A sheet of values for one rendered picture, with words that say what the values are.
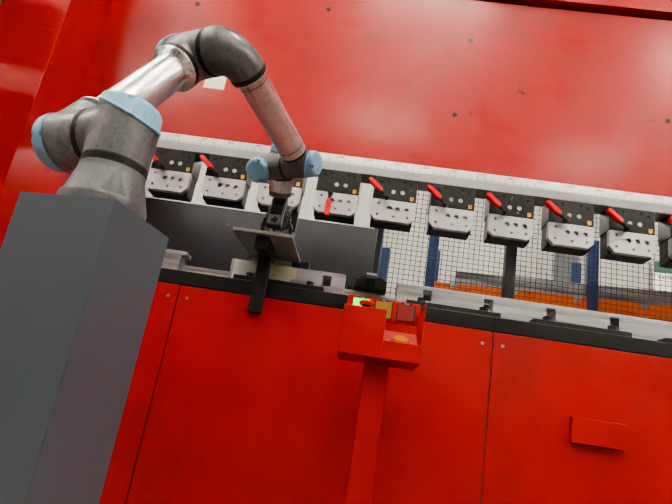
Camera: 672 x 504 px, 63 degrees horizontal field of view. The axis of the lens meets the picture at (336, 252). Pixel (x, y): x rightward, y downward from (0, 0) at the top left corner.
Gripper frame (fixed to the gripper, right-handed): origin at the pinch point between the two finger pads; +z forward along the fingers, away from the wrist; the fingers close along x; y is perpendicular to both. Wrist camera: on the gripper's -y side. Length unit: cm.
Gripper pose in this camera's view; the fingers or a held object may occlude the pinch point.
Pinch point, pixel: (275, 250)
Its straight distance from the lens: 183.9
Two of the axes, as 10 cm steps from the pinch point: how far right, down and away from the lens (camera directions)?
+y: 1.2, -3.8, 9.2
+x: -9.9, -1.4, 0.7
